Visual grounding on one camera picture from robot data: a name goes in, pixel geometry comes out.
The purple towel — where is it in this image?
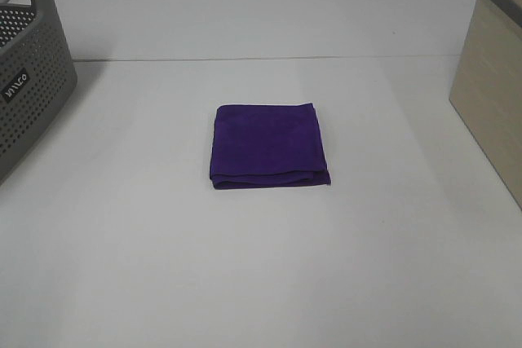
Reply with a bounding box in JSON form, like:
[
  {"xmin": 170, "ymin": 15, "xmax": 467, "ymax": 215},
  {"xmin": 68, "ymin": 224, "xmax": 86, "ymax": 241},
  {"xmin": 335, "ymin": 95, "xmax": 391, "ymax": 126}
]
[{"xmin": 210, "ymin": 103, "xmax": 331, "ymax": 190}]

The beige storage box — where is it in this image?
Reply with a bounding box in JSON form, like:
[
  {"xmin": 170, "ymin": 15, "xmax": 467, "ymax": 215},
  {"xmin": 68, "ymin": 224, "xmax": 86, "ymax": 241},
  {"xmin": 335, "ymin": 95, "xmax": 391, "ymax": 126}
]
[{"xmin": 448, "ymin": 0, "xmax": 522, "ymax": 165}]

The grey perforated plastic basket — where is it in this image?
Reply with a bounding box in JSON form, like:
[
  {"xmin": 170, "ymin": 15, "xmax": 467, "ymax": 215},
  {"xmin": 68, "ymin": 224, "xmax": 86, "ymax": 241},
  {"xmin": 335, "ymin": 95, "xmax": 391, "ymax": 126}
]
[{"xmin": 1, "ymin": 0, "xmax": 77, "ymax": 178}]

